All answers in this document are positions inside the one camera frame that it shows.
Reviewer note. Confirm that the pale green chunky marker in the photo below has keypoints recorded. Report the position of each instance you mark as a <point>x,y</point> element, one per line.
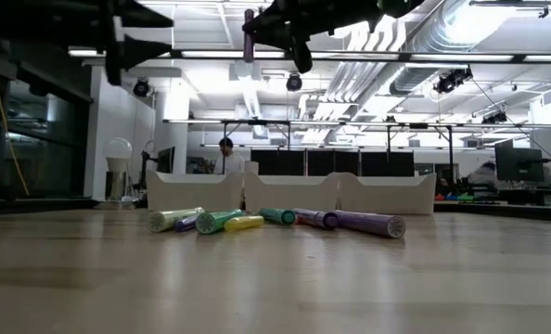
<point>173,218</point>

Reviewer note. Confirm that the black overhead mounted camera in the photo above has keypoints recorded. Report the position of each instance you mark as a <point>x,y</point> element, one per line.
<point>141,88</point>
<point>452,81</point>
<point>294,82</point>
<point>494,118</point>

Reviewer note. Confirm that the black partition panel row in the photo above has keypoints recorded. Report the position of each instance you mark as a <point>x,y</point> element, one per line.
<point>331,162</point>

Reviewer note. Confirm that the slim purple highlighter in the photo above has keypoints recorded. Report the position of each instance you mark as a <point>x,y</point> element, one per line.
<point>185,224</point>

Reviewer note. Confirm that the teal chunky highlighter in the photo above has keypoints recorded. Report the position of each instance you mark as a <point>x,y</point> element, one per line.
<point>278,216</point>

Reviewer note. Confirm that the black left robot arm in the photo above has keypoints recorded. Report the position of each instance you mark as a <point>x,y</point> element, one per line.
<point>34,18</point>

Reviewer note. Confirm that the large white light bulb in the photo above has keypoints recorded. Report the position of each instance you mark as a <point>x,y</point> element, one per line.
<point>118,150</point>

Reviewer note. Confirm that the clear glass jar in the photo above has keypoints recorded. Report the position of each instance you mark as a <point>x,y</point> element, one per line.
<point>116,185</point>

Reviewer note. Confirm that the person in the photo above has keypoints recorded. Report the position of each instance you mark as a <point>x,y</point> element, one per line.
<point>482,175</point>
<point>229,160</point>

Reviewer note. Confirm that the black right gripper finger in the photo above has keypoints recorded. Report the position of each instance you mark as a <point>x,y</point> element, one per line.
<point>271,23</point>
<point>278,41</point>

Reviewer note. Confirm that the black monitor stand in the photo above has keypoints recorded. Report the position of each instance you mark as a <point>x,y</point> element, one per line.
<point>143,176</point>

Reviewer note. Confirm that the green chunky highlighter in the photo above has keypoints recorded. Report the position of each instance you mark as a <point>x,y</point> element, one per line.
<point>215,222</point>

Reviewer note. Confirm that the black desk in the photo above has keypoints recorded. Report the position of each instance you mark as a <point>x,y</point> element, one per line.
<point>512,206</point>

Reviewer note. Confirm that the coloured blocks row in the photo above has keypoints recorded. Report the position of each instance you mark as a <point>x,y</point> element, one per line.
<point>456,197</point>

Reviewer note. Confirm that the silver ventilation duct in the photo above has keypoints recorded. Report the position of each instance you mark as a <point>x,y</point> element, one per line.
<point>438,42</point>

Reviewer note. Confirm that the black computer monitor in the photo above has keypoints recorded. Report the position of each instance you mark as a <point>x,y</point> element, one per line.
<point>166,160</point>
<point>519,164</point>

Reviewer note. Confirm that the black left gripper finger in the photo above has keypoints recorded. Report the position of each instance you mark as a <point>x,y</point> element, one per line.
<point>145,16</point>
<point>141,51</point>

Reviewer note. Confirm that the lavender chunky marker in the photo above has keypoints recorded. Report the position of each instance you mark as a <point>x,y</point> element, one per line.
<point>373,223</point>

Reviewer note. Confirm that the white plastic bin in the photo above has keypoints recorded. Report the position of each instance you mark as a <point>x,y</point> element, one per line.
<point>192,192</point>
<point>387,195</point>
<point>289,192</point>

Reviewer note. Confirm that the purple whiteboard marker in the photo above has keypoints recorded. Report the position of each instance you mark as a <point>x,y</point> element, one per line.
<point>317,218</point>

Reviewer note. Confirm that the yellow highlighter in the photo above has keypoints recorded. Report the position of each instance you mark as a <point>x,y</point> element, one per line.
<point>243,223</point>

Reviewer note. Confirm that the black metal rig frame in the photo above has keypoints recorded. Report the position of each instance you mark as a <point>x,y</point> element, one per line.
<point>257,122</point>
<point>450,153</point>

